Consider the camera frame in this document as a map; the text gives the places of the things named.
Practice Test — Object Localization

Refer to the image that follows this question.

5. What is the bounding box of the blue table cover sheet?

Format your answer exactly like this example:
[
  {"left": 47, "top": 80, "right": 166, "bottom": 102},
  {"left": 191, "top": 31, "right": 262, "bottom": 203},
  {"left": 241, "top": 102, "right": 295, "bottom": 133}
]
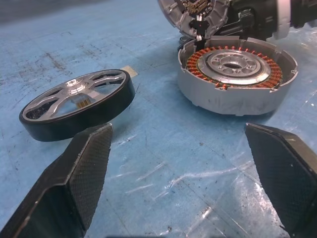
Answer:
[{"left": 0, "top": 0, "right": 317, "bottom": 238}]

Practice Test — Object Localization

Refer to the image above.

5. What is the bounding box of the small pale tape piece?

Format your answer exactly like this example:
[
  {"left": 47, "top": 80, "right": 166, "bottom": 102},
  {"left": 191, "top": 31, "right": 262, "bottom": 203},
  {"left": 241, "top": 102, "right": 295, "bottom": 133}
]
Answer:
[{"left": 120, "top": 65, "right": 139, "bottom": 77}]

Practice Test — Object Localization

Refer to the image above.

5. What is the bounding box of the black spoked rotor ring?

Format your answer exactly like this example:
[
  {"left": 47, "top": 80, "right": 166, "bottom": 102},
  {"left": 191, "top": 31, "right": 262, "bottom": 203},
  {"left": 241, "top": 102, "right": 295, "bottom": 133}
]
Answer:
[{"left": 19, "top": 68, "right": 136, "bottom": 142}]

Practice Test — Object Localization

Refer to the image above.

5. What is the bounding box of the round hinged housing lid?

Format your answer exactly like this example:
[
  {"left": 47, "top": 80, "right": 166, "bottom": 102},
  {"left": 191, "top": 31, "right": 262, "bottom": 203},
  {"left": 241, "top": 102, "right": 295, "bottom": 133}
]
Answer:
[{"left": 157, "top": 0, "right": 230, "bottom": 40}]

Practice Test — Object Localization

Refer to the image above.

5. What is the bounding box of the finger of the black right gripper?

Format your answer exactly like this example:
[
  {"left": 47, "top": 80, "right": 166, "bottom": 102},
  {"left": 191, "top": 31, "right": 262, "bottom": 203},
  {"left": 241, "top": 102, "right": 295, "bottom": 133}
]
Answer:
[{"left": 213, "top": 23, "right": 248, "bottom": 40}]

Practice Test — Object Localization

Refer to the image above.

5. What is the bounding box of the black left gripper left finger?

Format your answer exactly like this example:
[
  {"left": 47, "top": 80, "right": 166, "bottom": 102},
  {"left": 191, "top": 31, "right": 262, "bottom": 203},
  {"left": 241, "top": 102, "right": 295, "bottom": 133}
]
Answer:
[{"left": 0, "top": 123, "right": 114, "bottom": 238}]

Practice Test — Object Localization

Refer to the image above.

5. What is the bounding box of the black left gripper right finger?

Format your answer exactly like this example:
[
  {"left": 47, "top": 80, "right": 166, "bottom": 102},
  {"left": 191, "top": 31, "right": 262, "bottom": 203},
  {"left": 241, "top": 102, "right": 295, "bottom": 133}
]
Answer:
[{"left": 245, "top": 122, "right": 317, "bottom": 238}]

